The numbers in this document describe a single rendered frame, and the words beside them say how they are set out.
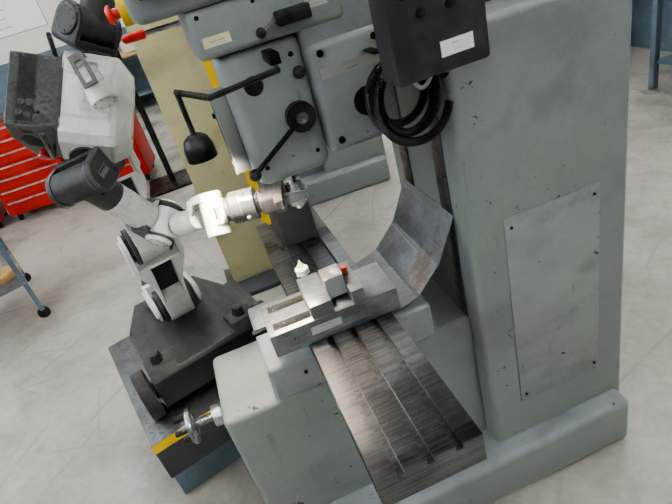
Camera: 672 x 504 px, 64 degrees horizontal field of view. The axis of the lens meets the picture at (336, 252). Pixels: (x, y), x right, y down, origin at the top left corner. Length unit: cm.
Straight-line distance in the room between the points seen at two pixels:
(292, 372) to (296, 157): 60
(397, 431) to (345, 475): 77
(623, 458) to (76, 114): 206
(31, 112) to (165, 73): 155
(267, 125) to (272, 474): 107
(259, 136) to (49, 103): 58
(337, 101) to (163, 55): 187
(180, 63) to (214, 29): 186
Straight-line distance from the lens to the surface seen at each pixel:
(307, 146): 132
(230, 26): 122
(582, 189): 160
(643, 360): 259
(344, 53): 128
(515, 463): 202
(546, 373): 191
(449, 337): 169
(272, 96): 127
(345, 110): 130
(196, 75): 309
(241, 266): 348
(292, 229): 184
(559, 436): 206
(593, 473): 221
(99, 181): 151
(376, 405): 122
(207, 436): 224
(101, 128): 157
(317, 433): 173
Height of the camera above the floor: 181
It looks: 31 degrees down
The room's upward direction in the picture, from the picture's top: 17 degrees counter-clockwise
